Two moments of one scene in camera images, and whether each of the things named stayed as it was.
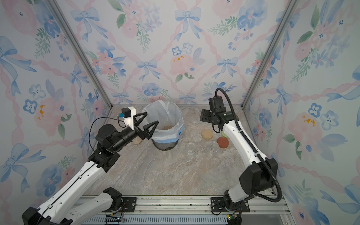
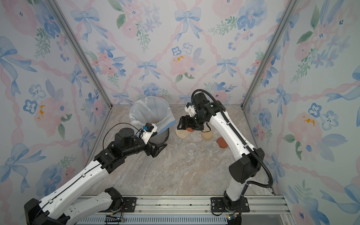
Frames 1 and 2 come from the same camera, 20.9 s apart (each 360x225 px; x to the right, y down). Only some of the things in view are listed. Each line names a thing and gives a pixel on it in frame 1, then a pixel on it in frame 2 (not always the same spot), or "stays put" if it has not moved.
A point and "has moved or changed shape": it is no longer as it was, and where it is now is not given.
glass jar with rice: [190, 148] stays put
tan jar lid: [207, 134] stays put
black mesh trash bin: [165, 146] -> [161, 138]
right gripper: [205, 115] -> [189, 124]
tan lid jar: [213, 146] stays put
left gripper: [146, 134] -> [156, 151]
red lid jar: [137, 140] has moved or changed shape
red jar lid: [223, 142] stays put
